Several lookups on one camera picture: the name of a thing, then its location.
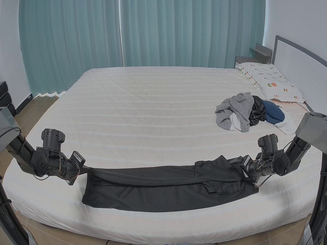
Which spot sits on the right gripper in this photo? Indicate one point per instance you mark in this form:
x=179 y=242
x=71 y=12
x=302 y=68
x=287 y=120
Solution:
x=253 y=170

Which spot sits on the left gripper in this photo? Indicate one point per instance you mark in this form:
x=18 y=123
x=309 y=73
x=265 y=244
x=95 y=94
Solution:
x=70 y=172

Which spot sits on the black garment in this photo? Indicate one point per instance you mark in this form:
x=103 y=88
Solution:
x=153 y=190

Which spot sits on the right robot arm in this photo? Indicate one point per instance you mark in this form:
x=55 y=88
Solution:
x=311 y=129

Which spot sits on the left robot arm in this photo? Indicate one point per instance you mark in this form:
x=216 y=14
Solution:
x=25 y=157

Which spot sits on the pile of clothes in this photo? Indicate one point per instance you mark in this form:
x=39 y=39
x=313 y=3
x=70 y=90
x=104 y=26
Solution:
x=237 y=108

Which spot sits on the bed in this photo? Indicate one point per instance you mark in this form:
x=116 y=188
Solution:
x=153 y=106

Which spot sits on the white printed pillow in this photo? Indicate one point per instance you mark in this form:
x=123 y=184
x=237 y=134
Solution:
x=270 y=80

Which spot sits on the dark grey chest of drawers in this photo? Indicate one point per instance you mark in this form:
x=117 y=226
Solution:
x=5 y=98

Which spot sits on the grey bedside table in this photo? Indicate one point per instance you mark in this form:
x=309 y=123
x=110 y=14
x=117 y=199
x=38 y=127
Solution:
x=258 y=52

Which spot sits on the blue-green curtain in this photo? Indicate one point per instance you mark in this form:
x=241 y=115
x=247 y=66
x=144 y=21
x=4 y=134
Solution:
x=191 y=24
x=71 y=34

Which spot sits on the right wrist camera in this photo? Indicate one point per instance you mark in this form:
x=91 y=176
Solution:
x=241 y=163

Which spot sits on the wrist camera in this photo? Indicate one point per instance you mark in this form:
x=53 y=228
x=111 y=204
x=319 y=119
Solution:
x=241 y=163
x=78 y=159

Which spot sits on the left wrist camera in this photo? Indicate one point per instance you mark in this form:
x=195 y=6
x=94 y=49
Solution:
x=78 y=159

